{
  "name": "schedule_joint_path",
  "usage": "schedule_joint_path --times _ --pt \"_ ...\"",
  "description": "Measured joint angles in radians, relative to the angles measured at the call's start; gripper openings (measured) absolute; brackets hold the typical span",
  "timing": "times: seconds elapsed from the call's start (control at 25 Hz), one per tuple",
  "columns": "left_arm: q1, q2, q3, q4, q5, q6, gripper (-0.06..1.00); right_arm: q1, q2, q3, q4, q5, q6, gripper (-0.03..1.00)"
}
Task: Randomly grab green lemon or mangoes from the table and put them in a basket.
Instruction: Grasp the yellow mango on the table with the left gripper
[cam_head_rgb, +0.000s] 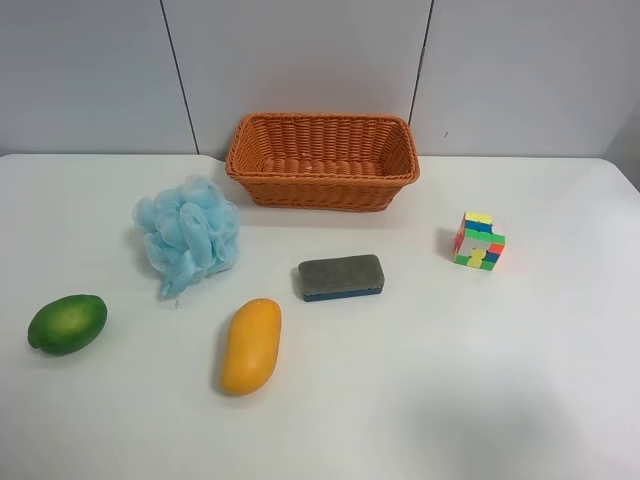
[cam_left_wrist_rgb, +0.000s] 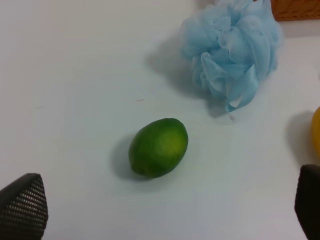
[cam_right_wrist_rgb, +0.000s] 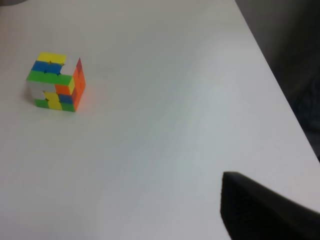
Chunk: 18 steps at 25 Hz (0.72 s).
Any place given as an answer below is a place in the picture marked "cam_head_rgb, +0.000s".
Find yellow mango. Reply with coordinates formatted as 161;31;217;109
220;298;282;396

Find orange wicker basket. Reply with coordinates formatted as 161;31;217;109
226;113;420;213

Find green lemon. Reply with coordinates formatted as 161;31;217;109
27;294;108;356

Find grey blue board eraser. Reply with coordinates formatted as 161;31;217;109
298;254;385;302

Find light blue bath loofah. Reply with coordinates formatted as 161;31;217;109
133;176;240;299

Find multicolour puzzle cube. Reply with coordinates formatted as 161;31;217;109
452;211;506;271

